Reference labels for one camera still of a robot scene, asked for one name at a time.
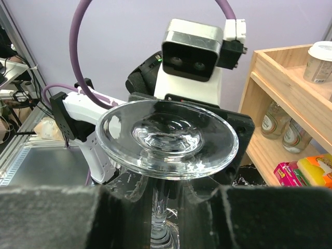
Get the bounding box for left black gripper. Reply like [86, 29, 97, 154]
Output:
[128, 92, 256, 187]

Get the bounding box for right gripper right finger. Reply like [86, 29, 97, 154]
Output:
[170, 177, 331, 248]

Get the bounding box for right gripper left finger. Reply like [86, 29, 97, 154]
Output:
[1, 172, 154, 248]

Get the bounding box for clear stemmed wine glass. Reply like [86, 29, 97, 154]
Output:
[96, 100, 239, 248]

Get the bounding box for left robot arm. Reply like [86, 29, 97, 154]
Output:
[50, 52, 255, 185]

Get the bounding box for left clear glass bottle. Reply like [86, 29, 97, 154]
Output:
[261, 101, 291, 140]

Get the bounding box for clear glass bottle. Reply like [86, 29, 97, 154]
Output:
[261, 101, 291, 140]
[282, 119, 312, 154]

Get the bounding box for right clear glass bottle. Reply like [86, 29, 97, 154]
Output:
[282, 119, 312, 154]

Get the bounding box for wooden two-tier shelf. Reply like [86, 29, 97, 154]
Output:
[239, 45, 331, 186]

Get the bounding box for pink sponge box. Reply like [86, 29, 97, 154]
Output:
[273, 154, 331, 189]

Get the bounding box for left white lidded cup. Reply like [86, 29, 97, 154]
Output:
[303, 41, 331, 84]

